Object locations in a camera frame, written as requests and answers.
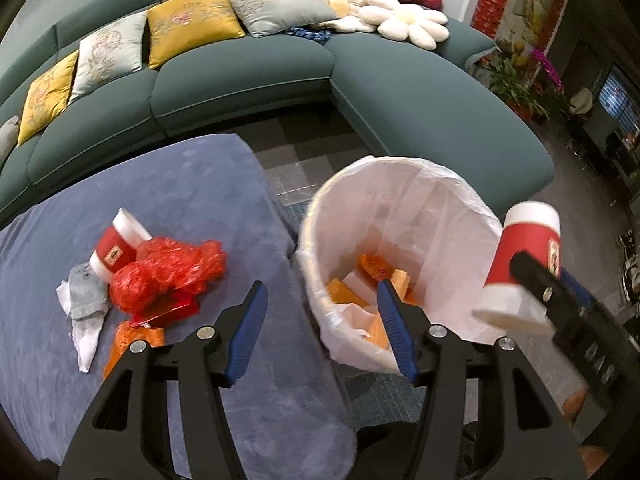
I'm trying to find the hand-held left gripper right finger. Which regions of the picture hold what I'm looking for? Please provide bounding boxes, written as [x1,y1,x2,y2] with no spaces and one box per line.
[376,279,588,480]

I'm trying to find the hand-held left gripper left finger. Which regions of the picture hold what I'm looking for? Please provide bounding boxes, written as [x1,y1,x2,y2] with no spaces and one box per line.
[59,280,269,480]

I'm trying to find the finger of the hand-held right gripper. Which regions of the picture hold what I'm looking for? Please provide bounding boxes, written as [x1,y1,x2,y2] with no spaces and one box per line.
[510,252,626,413]
[559,266,640,356]

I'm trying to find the orange foam piece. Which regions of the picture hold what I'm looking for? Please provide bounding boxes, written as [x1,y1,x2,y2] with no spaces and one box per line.
[366,317,392,352]
[394,269,414,302]

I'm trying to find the white paper sheets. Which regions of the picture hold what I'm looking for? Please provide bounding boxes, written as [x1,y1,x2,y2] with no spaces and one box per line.
[345,272,388,334]

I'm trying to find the red paper cup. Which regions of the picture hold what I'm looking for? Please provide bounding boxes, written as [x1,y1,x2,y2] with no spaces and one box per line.
[472,201,562,339]
[89,208,154,281]

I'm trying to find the trash bin with white liner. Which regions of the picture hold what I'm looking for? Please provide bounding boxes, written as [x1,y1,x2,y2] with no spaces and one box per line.
[294,156,504,374]

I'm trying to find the blue floor rug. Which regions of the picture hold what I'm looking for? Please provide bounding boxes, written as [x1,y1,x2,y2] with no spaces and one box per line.
[345,372,473,426]

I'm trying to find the red paper packet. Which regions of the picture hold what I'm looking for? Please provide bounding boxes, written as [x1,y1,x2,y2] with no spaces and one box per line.
[131,292,200,329]

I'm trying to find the red plastic bag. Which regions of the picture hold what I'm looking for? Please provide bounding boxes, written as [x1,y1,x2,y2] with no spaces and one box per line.
[109,235,227,317]

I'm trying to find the orange wrapper on table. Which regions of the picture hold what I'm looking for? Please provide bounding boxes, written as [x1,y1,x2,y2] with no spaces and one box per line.
[103,321,166,380]

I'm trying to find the blue table blanket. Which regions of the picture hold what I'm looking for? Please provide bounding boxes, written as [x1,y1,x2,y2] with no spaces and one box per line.
[0,132,359,480]

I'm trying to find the crumpled white tissue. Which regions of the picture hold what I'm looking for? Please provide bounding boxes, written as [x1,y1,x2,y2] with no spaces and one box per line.
[56,280,109,374]

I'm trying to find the white round object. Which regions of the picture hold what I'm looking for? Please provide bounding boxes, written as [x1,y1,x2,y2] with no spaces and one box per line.
[570,87,596,116]

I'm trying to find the green potted plant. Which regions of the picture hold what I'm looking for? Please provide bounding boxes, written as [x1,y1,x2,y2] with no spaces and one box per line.
[487,55,551,122]

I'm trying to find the purple orchid plant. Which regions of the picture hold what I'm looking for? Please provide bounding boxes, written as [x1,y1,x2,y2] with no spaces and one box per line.
[532,47,566,97]

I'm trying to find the teal sectional sofa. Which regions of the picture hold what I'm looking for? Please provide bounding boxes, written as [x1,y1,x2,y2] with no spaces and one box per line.
[0,0,557,222]

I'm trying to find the large flower painting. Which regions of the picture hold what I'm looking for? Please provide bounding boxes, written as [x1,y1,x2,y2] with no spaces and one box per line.
[492,0,577,61]

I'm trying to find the blue patterned cloth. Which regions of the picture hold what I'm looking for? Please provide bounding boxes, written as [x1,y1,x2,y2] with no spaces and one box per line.
[287,25,334,45]

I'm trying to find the yellow embroidered pillow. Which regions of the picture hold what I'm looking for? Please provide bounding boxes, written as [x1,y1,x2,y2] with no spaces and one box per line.
[17,50,80,147]
[146,0,246,70]

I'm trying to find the white flower cushion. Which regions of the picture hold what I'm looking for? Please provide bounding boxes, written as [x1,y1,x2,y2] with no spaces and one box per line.
[304,0,402,34]
[376,6,450,51]

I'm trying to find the light grey embroidered pillow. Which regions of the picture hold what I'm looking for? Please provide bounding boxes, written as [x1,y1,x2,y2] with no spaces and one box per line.
[69,11,149,105]
[229,0,340,39]

